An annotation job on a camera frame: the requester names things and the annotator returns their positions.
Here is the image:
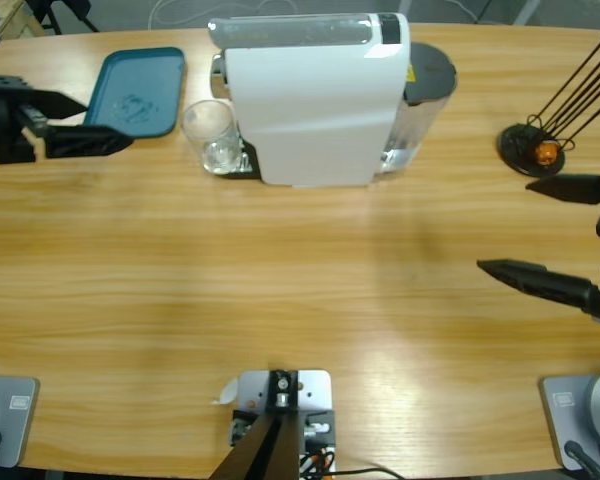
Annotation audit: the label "clear drinking glass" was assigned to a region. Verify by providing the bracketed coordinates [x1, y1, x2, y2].
[181, 99, 241, 175]

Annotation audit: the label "black capsule holder with rods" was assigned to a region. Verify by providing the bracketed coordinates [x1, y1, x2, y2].
[497, 32, 600, 177]

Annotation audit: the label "white capsule coffee machine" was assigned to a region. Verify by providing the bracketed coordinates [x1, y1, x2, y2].
[207, 12, 412, 190]

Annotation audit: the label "teal plastic tray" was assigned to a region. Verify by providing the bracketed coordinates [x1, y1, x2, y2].
[81, 46, 188, 142]

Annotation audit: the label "dark camera post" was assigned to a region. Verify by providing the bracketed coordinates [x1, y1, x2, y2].
[209, 369, 301, 480]

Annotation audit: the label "white floor cable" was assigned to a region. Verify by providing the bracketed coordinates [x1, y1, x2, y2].
[147, 0, 301, 27]

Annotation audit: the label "water tank with black lid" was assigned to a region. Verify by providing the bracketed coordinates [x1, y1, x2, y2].
[379, 42, 459, 174]

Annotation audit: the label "black cable at mount block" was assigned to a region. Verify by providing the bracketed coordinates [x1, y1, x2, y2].
[329, 466, 406, 480]

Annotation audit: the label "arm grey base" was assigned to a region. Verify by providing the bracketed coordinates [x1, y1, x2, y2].
[0, 375, 40, 470]
[538, 368, 600, 471]

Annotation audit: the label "white mount block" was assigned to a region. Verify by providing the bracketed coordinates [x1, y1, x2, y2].
[224, 368, 337, 480]

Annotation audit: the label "white tape strip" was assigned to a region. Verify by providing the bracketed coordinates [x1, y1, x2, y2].
[210, 377, 239, 406]

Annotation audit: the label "metal drip tray grate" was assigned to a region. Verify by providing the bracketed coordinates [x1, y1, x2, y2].
[202, 139, 261, 180]

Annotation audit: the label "orange cable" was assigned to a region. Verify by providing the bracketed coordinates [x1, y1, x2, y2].
[299, 448, 335, 474]

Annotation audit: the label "black tripod legs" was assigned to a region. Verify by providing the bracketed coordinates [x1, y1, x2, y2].
[29, 0, 101, 35]

